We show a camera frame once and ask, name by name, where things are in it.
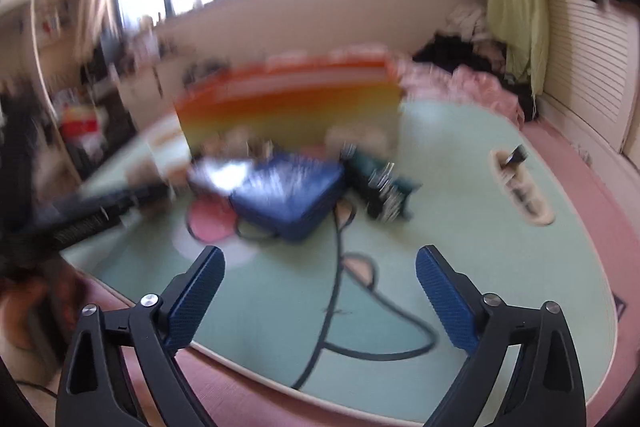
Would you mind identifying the blue rectangular case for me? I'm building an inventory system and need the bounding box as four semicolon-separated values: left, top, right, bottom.
229;154;346;242

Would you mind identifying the red white box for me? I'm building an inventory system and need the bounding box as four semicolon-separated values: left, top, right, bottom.
58;105;101;141

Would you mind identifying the green cartoon lap table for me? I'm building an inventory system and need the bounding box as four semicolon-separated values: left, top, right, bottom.
65;101;617;426

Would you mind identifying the black binder clip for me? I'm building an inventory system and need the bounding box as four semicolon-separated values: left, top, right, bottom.
501;145;527;171

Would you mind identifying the green toy car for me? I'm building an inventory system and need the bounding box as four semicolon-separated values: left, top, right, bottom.
340;144;421;222

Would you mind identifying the orange yellow storage box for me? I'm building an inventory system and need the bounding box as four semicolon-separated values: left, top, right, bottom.
175;54;402;153

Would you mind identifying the pink crumpled blanket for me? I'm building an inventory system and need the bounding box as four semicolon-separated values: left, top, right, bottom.
396;60;525;128

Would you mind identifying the black clothes pile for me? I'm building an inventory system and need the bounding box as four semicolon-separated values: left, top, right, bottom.
412;32;504;75

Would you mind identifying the white clothes pile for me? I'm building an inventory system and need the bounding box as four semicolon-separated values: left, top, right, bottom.
444;4;494;43

